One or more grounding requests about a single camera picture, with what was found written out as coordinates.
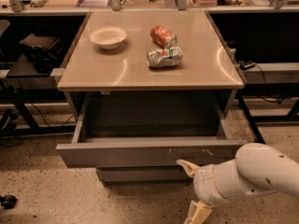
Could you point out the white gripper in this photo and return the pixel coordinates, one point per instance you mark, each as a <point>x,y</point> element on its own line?
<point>204,184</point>

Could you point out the grey top drawer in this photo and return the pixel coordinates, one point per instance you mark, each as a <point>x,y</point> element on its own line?
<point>152,139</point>

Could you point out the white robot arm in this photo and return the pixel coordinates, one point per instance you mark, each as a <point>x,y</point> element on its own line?
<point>256,170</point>

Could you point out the black desk leg right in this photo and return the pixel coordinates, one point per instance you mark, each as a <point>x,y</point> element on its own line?
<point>258,137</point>

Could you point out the grey cabinet desk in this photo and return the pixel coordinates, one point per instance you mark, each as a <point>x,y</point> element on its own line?
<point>151,72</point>

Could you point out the black power adapter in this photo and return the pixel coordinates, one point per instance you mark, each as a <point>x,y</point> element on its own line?
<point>246,65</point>

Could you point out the red soda can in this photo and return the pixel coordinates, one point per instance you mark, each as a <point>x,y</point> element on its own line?
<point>163,37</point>

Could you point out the white bowl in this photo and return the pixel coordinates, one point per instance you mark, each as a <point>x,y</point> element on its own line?
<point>108,37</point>

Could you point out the black caster wheel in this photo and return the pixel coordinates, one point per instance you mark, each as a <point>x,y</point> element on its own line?
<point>8,201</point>

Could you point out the black chair left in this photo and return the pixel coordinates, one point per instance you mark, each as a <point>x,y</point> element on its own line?
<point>39,56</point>

